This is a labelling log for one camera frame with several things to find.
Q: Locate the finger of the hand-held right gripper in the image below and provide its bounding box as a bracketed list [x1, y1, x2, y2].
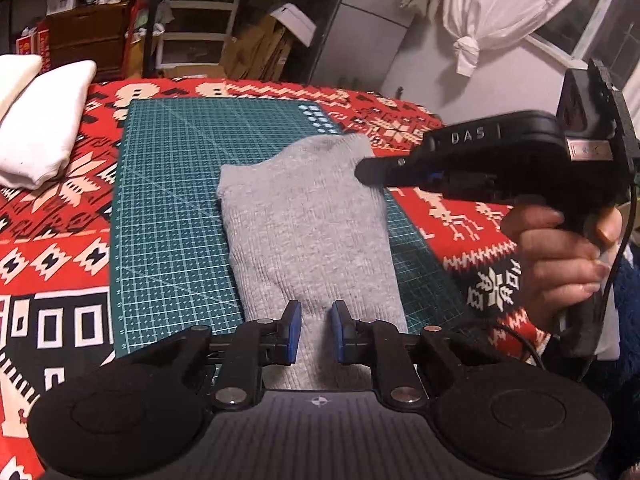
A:
[354, 156, 452, 187]
[384, 179, 514, 207]

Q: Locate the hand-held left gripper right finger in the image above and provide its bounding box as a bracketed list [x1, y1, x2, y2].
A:
[330, 300, 502, 407]

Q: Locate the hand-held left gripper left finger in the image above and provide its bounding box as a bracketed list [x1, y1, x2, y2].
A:
[117, 300, 304, 409]

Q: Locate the grey knit shirt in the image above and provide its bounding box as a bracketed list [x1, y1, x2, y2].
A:
[217, 132, 409, 392]

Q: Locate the person's right hand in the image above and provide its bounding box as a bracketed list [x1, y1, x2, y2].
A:
[500, 206, 624, 334]

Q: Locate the silver refrigerator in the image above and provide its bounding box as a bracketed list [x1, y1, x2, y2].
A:
[306, 0, 429, 97]

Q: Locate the window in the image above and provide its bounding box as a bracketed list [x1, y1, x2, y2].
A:
[531, 0, 640, 92]

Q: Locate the white tied curtain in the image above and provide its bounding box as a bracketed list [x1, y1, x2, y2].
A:
[441, 0, 609, 78]

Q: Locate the white flat box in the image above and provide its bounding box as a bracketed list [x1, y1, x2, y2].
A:
[269, 2, 318, 47]

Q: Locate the pile of flat cardboard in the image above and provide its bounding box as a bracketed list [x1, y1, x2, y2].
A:
[219, 14, 294, 82]

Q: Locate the green cutting mat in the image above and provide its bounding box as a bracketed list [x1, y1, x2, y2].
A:
[109, 97, 474, 362]

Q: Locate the white plastic drawer unit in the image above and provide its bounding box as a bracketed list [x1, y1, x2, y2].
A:
[154, 0, 247, 69]

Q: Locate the red patterned blanket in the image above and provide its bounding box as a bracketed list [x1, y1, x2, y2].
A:
[0, 77, 552, 480]

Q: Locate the black shelf unit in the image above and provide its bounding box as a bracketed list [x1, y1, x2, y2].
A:
[141, 0, 344, 82]

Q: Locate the dark wooden dresser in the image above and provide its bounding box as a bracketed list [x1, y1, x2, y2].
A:
[46, 1, 134, 69]

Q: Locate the folded white cloth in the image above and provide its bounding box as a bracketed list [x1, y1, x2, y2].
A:
[0, 59, 98, 192]

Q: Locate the red labelled box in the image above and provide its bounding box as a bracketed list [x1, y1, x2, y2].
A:
[15, 26, 52, 74]

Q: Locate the folded cream cloth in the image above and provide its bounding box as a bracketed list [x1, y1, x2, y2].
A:
[0, 53, 44, 122]

